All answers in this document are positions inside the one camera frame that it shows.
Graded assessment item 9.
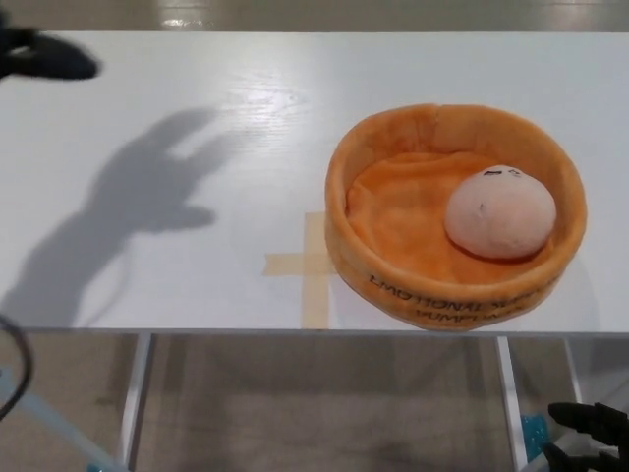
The beige masking tape strip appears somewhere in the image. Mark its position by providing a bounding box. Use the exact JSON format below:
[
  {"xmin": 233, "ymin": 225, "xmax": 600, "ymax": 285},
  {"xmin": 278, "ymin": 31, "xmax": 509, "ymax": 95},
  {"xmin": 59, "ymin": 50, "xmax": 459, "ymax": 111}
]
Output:
[
  {"xmin": 300, "ymin": 211, "xmax": 330, "ymax": 330},
  {"xmin": 263, "ymin": 251, "xmax": 340, "ymax": 278}
]

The orange plush round plate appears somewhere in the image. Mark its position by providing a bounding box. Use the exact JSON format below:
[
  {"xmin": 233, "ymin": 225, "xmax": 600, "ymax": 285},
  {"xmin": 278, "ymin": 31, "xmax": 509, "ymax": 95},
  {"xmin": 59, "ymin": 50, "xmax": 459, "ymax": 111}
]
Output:
[{"xmin": 323, "ymin": 104, "xmax": 589, "ymax": 333}]

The white table leg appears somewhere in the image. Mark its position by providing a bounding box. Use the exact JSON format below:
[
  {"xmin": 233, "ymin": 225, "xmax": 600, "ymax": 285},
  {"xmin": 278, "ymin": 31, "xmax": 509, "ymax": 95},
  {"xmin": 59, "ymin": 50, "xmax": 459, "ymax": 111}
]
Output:
[
  {"xmin": 119, "ymin": 333, "xmax": 156, "ymax": 472},
  {"xmin": 561, "ymin": 338, "xmax": 587, "ymax": 410},
  {"xmin": 495, "ymin": 335, "xmax": 530, "ymax": 472}
]

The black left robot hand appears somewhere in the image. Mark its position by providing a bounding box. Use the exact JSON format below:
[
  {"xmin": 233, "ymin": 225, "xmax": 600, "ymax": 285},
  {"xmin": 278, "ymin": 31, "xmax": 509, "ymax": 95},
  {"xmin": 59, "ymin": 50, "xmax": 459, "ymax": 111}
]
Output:
[{"xmin": 0, "ymin": 9, "xmax": 99, "ymax": 83}]

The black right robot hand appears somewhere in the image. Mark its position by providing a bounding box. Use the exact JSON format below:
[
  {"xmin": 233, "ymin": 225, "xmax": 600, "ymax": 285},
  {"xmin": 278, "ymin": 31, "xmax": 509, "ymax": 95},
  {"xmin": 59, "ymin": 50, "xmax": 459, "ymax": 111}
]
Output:
[{"xmin": 543, "ymin": 401, "xmax": 629, "ymax": 472}]

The teal patterned object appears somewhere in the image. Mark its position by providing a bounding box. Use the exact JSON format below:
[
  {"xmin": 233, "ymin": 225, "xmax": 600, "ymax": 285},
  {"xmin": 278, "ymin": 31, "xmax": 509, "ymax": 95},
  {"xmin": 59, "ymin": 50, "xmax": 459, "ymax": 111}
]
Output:
[{"xmin": 519, "ymin": 414, "xmax": 549, "ymax": 472}]

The pink round plush toy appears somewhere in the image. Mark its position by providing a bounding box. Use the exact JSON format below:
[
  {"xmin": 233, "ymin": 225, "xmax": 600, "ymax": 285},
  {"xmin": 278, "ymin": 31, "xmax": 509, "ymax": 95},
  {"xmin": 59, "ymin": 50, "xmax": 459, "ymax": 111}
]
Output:
[{"xmin": 444, "ymin": 166, "xmax": 558, "ymax": 262}]

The black cable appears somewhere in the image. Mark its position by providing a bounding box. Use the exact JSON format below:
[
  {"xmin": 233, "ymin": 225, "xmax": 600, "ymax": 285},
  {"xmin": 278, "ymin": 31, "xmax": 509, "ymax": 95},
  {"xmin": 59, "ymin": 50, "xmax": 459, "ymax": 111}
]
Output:
[{"xmin": 0, "ymin": 313, "xmax": 33, "ymax": 415}]

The light blue metal bar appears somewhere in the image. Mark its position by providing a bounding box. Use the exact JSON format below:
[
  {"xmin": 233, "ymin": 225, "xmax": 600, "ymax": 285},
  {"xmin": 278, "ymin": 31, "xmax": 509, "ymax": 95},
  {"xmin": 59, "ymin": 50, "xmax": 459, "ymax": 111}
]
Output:
[{"xmin": 0, "ymin": 366, "xmax": 120, "ymax": 472}]

